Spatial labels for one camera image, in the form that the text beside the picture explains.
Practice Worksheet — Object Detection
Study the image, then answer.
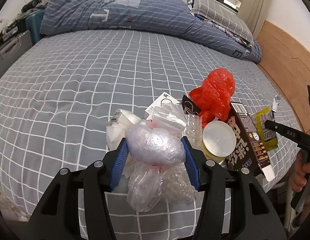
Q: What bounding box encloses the person's right hand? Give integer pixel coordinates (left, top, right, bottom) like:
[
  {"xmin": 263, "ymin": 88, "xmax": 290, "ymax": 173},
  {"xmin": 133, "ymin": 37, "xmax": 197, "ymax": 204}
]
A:
[{"xmin": 290, "ymin": 150, "xmax": 310, "ymax": 192}]

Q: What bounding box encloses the yellow green snack wrapper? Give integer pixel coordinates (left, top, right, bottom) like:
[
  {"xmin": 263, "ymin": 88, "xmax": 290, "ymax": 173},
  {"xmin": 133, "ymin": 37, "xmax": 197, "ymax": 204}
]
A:
[{"xmin": 253, "ymin": 106, "xmax": 278, "ymax": 152}]

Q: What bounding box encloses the grey checked bed sheet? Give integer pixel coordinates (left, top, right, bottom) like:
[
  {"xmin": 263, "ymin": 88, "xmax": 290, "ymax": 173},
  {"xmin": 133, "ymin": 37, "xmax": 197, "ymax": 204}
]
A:
[{"xmin": 0, "ymin": 28, "xmax": 303, "ymax": 240}]

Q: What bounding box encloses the yellow instant noodle cup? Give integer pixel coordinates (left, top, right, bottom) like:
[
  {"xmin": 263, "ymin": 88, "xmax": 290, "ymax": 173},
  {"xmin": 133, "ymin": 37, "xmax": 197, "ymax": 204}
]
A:
[{"xmin": 202, "ymin": 121, "xmax": 236, "ymax": 164}]

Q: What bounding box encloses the grey checked pillow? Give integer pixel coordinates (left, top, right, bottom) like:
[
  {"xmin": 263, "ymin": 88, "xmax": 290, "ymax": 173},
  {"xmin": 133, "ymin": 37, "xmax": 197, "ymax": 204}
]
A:
[{"xmin": 191, "ymin": 0, "xmax": 254, "ymax": 43}]

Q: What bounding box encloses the teal suitcase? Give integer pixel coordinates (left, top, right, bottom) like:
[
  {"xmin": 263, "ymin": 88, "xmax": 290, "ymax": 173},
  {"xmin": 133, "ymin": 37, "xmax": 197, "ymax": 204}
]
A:
[{"xmin": 25, "ymin": 10, "xmax": 44, "ymax": 45}]

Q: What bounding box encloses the black wet wipe sachet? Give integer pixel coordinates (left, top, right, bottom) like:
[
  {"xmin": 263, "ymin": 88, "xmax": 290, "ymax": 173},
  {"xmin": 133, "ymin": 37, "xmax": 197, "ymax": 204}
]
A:
[{"xmin": 181, "ymin": 95, "xmax": 201, "ymax": 115}]

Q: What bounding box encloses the clutter on suitcases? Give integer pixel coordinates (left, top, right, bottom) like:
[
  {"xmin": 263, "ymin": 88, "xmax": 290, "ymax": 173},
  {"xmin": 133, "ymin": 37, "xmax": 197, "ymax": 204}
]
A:
[{"xmin": 0, "ymin": 0, "xmax": 48, "ymax": 42}]

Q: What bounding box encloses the wooden bed frame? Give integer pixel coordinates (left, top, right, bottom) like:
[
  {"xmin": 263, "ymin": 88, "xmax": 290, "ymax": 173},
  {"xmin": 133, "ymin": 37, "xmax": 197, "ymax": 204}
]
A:
[{"xmin": 257, "ymin": 21, "xmax": 310, "ymax": 133}]

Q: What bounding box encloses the grey hard suitcase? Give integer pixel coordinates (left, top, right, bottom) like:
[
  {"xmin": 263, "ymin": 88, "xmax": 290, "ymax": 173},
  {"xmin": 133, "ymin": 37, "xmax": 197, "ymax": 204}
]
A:
[{"xmin": 0, "ymin": 30, "xmax": 33, "ymax": 79}]

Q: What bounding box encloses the red plastic bag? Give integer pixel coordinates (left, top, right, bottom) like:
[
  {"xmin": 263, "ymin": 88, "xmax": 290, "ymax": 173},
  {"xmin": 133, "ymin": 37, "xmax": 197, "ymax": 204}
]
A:
[{"xmin": 189, "ymin": 68, "xmax": 235, "ymax": 127}]

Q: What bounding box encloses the beige curtain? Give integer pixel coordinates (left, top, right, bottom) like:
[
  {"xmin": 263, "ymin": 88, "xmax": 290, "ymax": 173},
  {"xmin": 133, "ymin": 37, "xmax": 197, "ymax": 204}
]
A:
[{"xmin": 237, "ymin": 0, "xmax": 271, "ymax": 39}]

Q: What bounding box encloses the white paper bag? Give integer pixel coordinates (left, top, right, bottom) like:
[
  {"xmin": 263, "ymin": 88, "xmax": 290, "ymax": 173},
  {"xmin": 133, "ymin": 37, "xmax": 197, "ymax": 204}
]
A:
[{"xmin": 106, "ymin": 109, "xmax": 142, "ymax": 151}]

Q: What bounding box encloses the dark brown snack box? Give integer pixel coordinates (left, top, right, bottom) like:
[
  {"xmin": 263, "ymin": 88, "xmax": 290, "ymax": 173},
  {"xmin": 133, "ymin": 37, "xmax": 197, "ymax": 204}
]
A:
[{"xmin": 226, "ymin": 102, "xmax": 275, "ymax": 181}]

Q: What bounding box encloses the clear plastic bag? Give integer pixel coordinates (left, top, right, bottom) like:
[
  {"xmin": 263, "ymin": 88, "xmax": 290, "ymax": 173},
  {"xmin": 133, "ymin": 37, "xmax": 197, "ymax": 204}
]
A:
[{"xmin": 125, "ymin": 104, "xmax": 188, "ymax": 213}]

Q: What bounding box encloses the bubble wrap roll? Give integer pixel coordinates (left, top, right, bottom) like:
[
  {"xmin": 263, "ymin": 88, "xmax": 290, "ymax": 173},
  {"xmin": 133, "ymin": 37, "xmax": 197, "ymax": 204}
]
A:
[{"xmin": 161, "ymin": 115, "xmax": 202, "ymax": 204}]

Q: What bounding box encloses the small clear wrapper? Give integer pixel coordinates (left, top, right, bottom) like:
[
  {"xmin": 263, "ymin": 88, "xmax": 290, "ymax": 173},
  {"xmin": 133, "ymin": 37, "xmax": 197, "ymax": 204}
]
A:
[{"xmin": 272, "ymin": 94, "xmax": 281, "ymax": 113}]

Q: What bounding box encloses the blue striped duvet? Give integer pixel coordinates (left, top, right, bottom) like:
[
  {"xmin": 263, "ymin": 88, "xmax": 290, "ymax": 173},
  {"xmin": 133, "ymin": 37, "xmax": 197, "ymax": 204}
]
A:
[{"xmin": 41, "ymin": 0, "xmax": 262, "ymax": 63}]

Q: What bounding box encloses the white earphone box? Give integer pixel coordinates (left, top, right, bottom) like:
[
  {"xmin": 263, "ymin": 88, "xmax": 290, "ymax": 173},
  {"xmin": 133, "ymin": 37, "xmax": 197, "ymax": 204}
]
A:
[{"xmin": 144, "ymin": 92, "xmax": 179, "ymax": 120}]

